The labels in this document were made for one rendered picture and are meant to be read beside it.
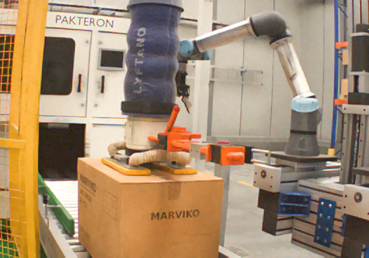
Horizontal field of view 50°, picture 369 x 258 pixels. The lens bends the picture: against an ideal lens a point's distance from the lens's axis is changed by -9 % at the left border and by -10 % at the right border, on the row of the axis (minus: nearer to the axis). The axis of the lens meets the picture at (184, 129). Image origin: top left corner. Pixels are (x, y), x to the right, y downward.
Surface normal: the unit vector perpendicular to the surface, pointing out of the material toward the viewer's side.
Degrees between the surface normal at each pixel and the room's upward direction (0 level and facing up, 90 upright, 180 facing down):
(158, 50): 108
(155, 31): 77
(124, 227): 90
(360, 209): 90
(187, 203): 90
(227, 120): 90
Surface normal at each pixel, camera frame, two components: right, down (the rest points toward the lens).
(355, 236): -0.89, -0.03
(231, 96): 0.45, 0.07
